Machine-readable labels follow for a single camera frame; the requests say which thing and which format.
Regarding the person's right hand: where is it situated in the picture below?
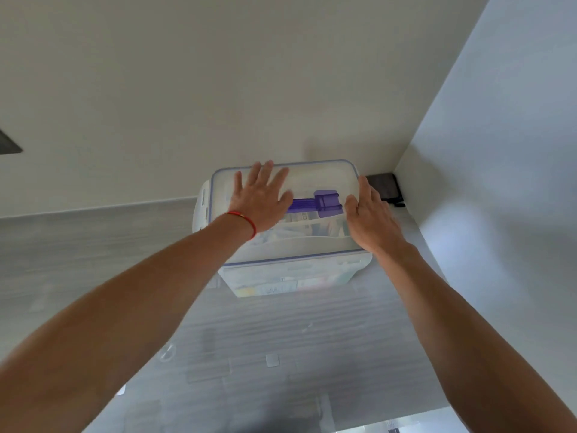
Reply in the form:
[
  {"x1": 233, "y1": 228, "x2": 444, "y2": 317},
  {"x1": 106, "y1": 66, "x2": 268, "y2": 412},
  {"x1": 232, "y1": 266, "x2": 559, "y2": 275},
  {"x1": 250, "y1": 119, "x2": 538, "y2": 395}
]
[{"x1": 344, "y1": 175, "x2": 407, "y2": 256}]

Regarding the person's left hand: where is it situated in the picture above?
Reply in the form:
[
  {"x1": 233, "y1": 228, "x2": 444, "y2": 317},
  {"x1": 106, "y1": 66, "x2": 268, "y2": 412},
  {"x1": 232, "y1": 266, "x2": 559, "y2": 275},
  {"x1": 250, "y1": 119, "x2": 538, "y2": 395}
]
[{"x1": 227, "y1": 160, "x2": 295, "y2": 235}]

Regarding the clear lid with purple handle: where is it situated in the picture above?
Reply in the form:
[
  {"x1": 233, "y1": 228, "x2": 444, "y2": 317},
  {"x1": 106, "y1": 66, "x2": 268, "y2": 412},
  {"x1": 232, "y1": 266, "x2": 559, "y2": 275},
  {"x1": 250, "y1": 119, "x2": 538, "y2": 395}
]
[{"x1": 192, "y1": 159, "x2": 374, "y2": 269}]

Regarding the clear plastic storage box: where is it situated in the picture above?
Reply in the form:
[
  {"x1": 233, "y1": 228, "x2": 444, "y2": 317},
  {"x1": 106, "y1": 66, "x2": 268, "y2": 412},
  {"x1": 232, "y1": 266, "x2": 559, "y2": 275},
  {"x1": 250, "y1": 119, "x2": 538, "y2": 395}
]
[{"x1": 218, "y1": 252, "x2": 374, "y2": 298}]

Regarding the person's right forearm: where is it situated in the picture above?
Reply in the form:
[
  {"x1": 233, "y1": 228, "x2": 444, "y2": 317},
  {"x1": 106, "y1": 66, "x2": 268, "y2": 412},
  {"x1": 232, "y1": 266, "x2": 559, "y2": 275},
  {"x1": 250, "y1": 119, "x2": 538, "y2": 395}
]
[{"x1": 374, "y1": 242, "x2": 577, "y2": 433}]

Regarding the person's left forearm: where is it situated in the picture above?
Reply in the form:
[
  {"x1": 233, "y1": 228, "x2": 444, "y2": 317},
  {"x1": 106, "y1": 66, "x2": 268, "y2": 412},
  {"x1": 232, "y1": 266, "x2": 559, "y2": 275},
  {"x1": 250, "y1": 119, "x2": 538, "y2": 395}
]
[{"x1": 0, "y1": 213, "x2": 255, "y2": 433}]

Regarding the white lower cabinet front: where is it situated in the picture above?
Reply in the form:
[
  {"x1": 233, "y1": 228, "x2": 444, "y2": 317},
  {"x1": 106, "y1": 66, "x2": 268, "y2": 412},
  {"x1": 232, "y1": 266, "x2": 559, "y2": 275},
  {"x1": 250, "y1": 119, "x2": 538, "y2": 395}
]
[{"x1": 335, "y1": 405, "x2": 465, "y2": 433}]

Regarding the red string bracelet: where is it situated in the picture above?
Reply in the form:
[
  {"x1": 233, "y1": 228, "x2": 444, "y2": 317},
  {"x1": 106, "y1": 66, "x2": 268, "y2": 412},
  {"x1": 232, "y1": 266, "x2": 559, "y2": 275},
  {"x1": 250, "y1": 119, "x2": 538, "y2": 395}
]
[{"x1": 225, "y1": 210, "x2": 258, "y2": 241}]

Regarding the dark grey pad with cable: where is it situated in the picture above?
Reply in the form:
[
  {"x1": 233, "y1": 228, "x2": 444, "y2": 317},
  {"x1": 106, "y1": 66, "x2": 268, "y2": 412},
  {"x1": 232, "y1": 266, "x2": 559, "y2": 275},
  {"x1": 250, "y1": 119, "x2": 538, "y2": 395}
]
[{"x1": 365, "y1": 172, "x2": 406, "y2": 208}]

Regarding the grey wall socket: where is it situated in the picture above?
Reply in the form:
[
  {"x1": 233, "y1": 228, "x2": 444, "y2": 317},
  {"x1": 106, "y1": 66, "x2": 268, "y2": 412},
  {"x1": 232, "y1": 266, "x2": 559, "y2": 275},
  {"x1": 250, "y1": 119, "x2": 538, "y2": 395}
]
[{"x1": 0, "y1": 129, "x2": 23, "y2": 155}]

